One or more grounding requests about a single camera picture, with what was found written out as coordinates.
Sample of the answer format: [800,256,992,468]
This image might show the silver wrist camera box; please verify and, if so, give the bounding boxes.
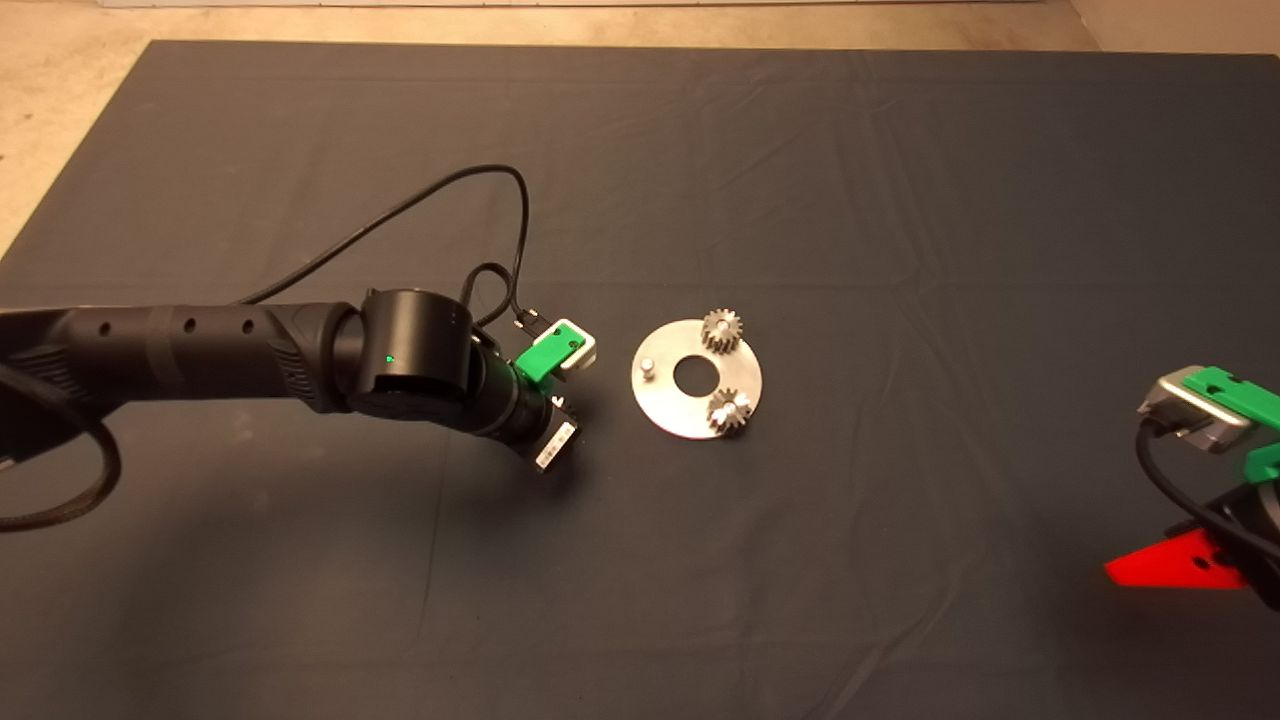
[1137,375,1256,454]
[548,318,598,373]

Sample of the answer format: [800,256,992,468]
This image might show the black right camera cable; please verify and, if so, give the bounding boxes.
[1135,418,1280,563]

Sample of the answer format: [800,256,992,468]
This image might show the green left camera mount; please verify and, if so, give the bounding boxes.
[514,325,584,383]

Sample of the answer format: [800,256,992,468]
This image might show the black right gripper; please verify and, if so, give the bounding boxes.
[1103,480,1280,611]

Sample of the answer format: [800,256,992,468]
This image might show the black camera cable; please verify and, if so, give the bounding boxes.
[1135,418,1280,563]
[240,164,546,333]

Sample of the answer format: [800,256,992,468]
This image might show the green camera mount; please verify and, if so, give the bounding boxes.
[514,325,584,383]
[1183,366,1280,483]

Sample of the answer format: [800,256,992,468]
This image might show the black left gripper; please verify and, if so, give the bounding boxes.
[495,378,582,474]

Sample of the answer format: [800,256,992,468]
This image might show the round metal carrier plate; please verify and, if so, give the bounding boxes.
[630,318,764,441]

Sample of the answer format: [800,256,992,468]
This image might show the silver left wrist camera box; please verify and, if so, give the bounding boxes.
[548,318,598,373]

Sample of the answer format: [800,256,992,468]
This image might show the dark grey table cloth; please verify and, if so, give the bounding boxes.
[0,40,1280,720]

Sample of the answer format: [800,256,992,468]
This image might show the green right camera mount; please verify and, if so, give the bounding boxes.
[1183,366,1280,483]

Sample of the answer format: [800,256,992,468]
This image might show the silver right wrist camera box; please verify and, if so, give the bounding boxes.
[1137,375,1256,454]

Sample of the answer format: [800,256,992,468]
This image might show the black left camera cable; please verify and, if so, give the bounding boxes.
[240,164,546,333]

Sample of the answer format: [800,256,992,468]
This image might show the small steel planetary gear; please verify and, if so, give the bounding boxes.
[707,388,755,437]
[700,308,744,354]

